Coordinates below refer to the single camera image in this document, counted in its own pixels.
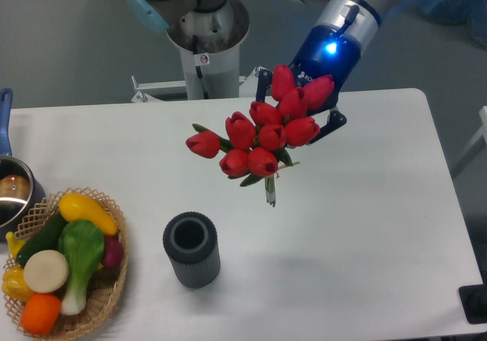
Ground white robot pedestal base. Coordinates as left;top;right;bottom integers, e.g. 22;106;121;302
132;0;261;102

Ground cream round radish slice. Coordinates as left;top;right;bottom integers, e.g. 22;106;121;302
24;250;69;293

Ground black box at table edge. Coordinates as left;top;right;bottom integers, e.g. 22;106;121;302
458;284;486;324

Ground yellow banana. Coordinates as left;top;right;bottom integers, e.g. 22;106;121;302
5;231;26;258

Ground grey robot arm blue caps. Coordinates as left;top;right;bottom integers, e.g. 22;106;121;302
126;0;396;136

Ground blue plastic bag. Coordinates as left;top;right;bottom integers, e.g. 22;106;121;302
415;0;486;49

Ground yellow bell pepper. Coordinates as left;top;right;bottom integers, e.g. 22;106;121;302
2;265;34;303

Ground dark green cucumber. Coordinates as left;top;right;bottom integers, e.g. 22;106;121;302
16;212;68;266

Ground red tulip bouquet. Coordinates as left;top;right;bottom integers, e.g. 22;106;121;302
186;65;335;206

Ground white furniture frame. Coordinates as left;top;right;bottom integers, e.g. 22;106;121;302
450;106;486;180

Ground woven wicker basket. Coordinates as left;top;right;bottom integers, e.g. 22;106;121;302
1;187;129;340

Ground steel saucepan blue handle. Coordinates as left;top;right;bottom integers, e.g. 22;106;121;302
1;88;45;243

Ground green bok choy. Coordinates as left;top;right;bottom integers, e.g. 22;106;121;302
58;219;104;316

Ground yellow squash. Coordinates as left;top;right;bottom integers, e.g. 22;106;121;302
58;193;119;236

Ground orange fruit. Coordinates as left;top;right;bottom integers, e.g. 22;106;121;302
21;293;61;336

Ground purple red radish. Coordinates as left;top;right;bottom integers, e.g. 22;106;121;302
101;237;124;269

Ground dark grey ribbed vase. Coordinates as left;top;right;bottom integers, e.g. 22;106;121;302
162;212;221;288

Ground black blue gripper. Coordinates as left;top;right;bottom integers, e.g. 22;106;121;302
255;25;361;145

